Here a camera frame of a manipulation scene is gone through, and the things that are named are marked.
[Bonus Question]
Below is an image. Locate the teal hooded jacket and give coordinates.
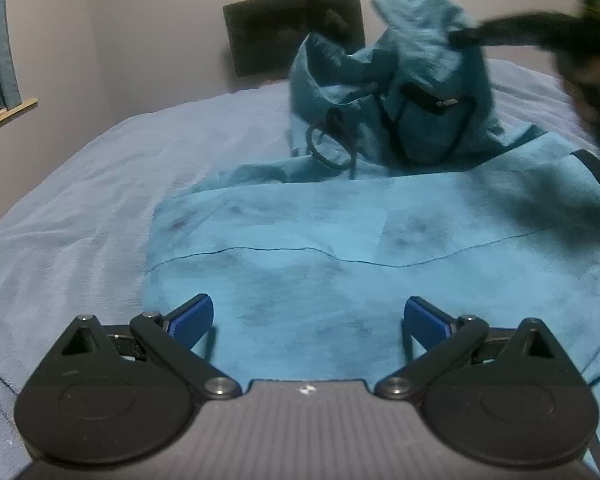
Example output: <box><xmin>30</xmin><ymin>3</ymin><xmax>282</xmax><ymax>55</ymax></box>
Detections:
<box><xmin>142</xmin><ymin>0</ymin><xmax>600</xmax><ymax>387</ymax></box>

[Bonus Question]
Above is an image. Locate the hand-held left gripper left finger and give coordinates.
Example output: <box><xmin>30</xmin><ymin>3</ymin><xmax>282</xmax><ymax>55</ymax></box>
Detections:
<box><xmin>54</xmin><ymin>293</ymin><xmax>241</xmax><ymax>402</ymax></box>

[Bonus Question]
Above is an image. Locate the black monitor screen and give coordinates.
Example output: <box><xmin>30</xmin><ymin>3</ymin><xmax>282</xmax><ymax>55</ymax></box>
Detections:
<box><xmin>222</xmin><ymin>0</ymin><xmax>366</xmax><ymax>79</ymax></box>

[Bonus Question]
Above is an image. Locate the light blue fleece blanket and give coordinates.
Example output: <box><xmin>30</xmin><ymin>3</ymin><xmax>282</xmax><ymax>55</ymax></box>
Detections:
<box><xmin>0</xmin><ymin>57</ymin><xmax>600</xmax><ymax>480</ymax></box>

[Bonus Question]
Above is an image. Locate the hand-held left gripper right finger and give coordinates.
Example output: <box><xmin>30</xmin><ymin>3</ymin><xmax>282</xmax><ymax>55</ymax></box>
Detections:
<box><xmin>374</xmin><ymin>296</ymin><xmax>574</xmax><ymax>402</ymax></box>

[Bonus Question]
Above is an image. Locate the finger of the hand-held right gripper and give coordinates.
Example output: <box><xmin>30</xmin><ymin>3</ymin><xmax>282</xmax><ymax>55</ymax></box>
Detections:
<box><xmin>447</xmin><ymin>10</ymin><xmax>563</xmax><ymax>54</ymax></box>

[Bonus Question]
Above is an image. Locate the wooden window sill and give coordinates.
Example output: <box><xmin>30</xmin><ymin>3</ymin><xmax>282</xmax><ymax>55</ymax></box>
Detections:
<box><xmin>0</xmin><ymin>97</ymin><xmax>39</xmax><ymax>134</ymax></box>

